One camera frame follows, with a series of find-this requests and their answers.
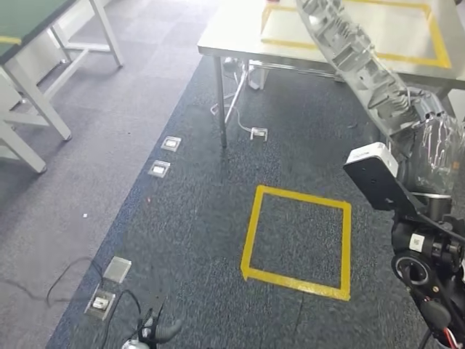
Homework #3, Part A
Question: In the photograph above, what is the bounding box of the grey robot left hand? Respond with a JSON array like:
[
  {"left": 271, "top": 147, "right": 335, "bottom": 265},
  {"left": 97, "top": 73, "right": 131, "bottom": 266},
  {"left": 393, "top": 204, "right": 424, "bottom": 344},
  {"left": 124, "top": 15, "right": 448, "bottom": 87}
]
[{"left": 121, "top": 318, "right": 182, "bottom": 349}]

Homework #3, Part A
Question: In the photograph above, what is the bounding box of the silver wheel hubcap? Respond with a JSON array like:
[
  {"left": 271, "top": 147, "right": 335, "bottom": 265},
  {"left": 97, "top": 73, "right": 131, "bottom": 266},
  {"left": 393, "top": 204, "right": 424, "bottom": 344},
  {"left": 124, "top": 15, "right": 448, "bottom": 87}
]
[{"left": 295, "top": 0, "right": 424, "bottom": 140}]

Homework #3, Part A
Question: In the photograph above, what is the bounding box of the steel workbench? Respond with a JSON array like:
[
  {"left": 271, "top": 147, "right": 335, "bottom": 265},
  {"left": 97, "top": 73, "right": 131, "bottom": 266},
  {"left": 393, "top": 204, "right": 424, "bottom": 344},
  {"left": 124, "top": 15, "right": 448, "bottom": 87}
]
[{"left": 197, "top": 0, "right": 465, "bottom": 151}]

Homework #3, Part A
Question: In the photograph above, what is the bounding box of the yellow floor tape square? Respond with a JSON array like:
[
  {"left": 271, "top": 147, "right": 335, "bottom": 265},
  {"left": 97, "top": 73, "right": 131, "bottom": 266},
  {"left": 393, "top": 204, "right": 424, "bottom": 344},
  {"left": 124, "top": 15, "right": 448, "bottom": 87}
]
[{"left": 240, "top": 185, "right": 353, "bottom": 302}]

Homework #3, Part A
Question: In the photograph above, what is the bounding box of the green topped white table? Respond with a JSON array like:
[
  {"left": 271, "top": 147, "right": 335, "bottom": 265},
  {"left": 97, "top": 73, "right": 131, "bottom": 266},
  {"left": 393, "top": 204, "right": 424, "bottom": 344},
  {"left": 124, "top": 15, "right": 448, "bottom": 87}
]
[{"left": 0, "top": 0, "right": 124, "bottom": 175}]

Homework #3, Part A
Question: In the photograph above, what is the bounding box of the yellow tape double rectangle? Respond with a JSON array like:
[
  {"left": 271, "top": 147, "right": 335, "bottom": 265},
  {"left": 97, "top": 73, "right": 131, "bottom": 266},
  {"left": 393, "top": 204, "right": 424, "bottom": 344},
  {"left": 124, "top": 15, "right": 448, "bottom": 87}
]
[{"left": 261, "top": 0, "right": 452, "bottom": 69}]

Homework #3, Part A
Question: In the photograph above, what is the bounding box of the black cable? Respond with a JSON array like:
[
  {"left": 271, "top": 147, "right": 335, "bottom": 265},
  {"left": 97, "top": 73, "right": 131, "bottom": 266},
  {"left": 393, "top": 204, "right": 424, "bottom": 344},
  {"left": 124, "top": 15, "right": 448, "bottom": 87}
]
[
  {"left": 99, "top": 289, "right": 142, "bottom": 349},
  {"left": 0, "top": 256, "right": 106, "bottom": 309}
]

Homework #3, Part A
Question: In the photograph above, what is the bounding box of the white cable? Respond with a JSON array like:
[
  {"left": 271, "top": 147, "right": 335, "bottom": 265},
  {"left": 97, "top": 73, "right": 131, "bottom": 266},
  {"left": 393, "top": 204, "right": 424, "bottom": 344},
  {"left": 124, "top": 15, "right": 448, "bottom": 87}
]
[{"left": 210, "top": 57, "right": 255, "bottom": 133}]

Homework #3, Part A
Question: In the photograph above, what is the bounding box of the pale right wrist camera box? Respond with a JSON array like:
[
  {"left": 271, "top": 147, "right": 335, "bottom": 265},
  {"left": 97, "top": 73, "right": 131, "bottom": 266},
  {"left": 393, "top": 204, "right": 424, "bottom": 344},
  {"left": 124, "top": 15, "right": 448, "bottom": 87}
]
[{"left": 347, "top": 142, "right": 399, "bottom": 178}]

